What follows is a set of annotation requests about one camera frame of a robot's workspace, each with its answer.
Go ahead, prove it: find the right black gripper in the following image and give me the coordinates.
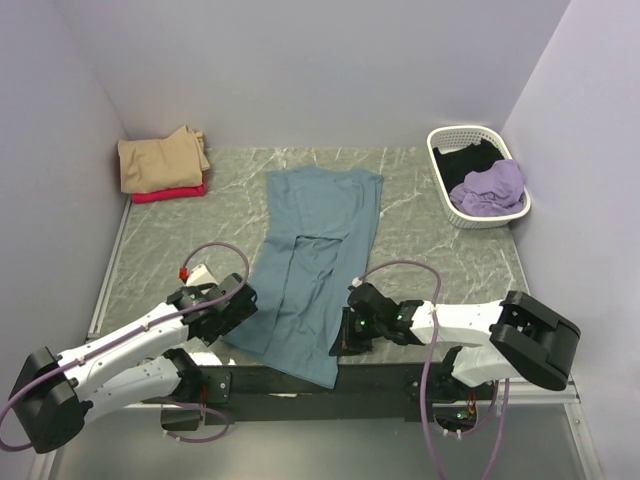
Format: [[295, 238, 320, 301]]
[[331, 306, 386, 357]]

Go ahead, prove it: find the blue t shirt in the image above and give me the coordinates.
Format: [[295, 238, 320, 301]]
[[224, 166, 384, 388]]

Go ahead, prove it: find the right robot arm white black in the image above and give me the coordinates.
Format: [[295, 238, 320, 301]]
[[329, 283, 581, 404]]

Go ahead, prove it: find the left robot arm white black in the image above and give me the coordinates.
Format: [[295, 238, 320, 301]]
[[3, 273, 257, 454]]

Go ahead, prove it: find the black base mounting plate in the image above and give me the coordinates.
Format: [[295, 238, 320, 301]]
[[139, 363, 501, 434]]

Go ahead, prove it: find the folded pink t shirt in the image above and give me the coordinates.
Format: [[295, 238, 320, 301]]
[[131, 183, 207, 204]]

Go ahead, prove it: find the folded beige t shirt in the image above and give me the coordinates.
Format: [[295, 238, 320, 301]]
[[117, 125, 210, 194]]

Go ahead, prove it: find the white plastic laundry basket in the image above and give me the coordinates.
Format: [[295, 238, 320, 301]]
[[426, 125, 532, 229]]

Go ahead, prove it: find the black t shirt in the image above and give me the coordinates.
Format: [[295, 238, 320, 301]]
[[432, 139, 504, 193]]

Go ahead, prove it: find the purple t shirt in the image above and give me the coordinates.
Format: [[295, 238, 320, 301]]
[[449, 159, 525, 217]]

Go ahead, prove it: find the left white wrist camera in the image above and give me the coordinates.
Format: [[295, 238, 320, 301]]
[[179, 263, 217, 286]]

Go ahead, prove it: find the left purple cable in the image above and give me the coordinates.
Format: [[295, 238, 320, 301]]
[[0, 242, 251, 451]]

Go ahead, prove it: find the aluminium rail frame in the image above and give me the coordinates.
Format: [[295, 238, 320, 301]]
[[27, 212, 601, 480]]

